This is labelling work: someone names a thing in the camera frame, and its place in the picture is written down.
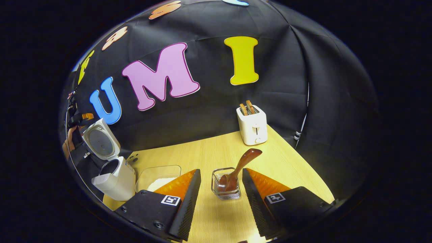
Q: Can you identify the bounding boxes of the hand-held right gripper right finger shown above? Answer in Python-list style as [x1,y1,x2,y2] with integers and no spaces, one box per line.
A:
[242,168,338,241]

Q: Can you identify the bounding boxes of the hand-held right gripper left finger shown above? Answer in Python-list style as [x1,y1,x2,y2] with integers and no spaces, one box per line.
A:
[114,169,201,242]

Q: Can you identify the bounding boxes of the clear chopstick holder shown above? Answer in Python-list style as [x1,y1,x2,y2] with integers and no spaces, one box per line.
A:
[211,167,241,200]

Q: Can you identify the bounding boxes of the white rice heap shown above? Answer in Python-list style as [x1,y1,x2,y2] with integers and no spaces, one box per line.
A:
[147,177,178,192]

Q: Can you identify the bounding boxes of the brown wooden spoon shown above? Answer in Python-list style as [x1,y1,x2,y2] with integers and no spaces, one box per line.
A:
[218,148,263,193]

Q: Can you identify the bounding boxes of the clear plastic rice container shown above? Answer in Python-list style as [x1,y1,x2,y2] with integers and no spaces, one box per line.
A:
[134,165,182,193]

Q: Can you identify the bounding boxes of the white rice cooker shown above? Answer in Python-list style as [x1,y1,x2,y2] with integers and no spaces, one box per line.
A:
[82,118,136,201]

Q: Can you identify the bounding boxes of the white toaster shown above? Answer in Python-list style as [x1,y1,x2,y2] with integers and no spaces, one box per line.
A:
[236,105,268,146]

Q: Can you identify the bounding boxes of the black backdrop cloth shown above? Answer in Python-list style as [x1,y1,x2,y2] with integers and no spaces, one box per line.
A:
[59,0,378,203]

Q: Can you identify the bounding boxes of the white cable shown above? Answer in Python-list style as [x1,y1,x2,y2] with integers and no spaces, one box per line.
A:
[294,81,310,149]

